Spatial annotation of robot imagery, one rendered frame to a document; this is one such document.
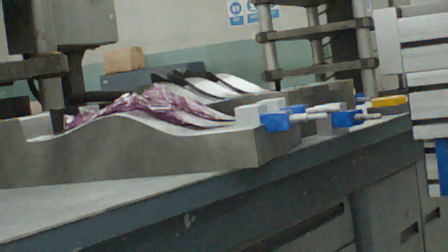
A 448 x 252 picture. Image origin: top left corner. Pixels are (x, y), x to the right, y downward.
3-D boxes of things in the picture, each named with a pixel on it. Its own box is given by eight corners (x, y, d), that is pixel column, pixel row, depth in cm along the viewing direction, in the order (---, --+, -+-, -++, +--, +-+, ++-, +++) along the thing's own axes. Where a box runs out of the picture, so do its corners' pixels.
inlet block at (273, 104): (345, 123, 122) (340, 90, 121) (339, 127, 117) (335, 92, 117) (268, 132, 125) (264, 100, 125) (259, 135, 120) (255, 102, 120)
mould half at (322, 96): (358, 121, 155) (349, 57, 154) (293, 141, 133) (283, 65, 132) (174, 136, 182) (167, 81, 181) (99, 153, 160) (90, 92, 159)
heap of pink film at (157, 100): (227, 118, 128) (221, 72, 127) (188, 129, 111) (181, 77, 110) (96, 133, 135) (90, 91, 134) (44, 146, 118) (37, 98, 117)
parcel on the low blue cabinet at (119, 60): (147, 68, 875) (144, 45, 873) (131, 70, 845) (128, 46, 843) (119, 73, 892) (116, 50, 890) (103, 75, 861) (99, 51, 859)
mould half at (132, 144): (302, 142, 128) (293, 78, 128) (258, 167, 103) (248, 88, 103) (55, 166, 142) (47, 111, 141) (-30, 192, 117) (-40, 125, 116)
